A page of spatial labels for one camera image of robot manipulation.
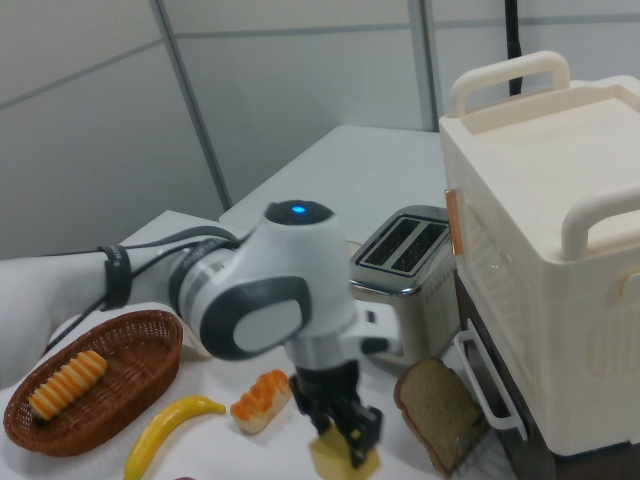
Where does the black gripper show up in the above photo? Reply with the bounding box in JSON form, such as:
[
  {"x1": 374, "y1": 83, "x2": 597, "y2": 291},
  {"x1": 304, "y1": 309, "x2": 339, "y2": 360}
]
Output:
[{"x1": 288, "y1": 360, "x2": 385, "y2": 471}]

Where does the yellow cube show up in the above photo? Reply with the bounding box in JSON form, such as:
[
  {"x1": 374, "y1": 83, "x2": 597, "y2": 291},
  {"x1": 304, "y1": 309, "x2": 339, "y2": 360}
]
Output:
[{"x1": 308, "y1": 423, "x2": 380, "y2": 480}]

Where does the brown bread slice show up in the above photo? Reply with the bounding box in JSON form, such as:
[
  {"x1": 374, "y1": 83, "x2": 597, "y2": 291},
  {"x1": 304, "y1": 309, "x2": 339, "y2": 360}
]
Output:
[{"x1": 393, "y1": 356, "x2": 484, "y2": 475}]

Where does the orange glazed bread loaf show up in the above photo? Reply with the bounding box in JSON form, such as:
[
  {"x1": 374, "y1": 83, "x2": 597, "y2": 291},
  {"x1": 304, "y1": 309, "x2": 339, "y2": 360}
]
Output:
[{"x1": 229, "y1": 369, "x2": 293, "y2": 435}]

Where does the silver two-slot toaster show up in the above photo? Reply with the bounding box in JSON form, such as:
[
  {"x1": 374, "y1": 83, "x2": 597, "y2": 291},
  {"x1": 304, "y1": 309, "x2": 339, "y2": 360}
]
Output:
[{"x1": 348, "y1": 204, "x2": 460, "y2": 375}]

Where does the yellow toy banana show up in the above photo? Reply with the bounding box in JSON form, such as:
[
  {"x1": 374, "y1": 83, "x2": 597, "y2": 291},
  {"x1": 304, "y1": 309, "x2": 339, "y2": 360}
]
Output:
[{"x1": 122, "y1": 395, "x2": 227, "y2": 480}]

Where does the brown wicker basket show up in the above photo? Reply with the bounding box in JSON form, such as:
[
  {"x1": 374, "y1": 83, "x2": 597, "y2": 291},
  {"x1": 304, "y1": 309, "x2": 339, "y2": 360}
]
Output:
[{"x1": 2, "y1": 309, "x2": 185, "y2": 458}]

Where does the large cream toy oven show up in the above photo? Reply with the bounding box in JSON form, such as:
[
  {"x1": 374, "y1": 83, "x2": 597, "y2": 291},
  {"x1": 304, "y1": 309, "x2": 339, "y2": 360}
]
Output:
[{"x1": 438, "y1": 49, "x2": 640, "y2": 459}]

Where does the striped orange bread roll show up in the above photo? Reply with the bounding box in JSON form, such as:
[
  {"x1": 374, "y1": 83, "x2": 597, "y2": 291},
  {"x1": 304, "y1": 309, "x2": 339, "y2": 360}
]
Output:
[{"x1": 28, "y1": 349, "x2": 109, "y2": 421}]

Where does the black pole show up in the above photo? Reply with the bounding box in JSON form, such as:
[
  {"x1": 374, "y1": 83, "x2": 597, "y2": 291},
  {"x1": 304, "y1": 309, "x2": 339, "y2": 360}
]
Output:
[{"x1": 501, "y1": 0, "x2": 527, "y2": 96}]

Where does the white cabinet door handle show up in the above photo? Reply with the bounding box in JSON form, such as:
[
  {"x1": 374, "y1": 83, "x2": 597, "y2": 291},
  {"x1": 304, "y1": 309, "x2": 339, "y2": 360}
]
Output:
[{"x1": 453, "y1": 329, "x2": 529, "y2": 442}]

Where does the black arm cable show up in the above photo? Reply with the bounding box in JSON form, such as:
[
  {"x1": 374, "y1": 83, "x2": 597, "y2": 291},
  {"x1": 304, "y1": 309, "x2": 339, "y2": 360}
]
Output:
[{"x1": 45, "y1": 238, "x2": 241, "y2": 352}]

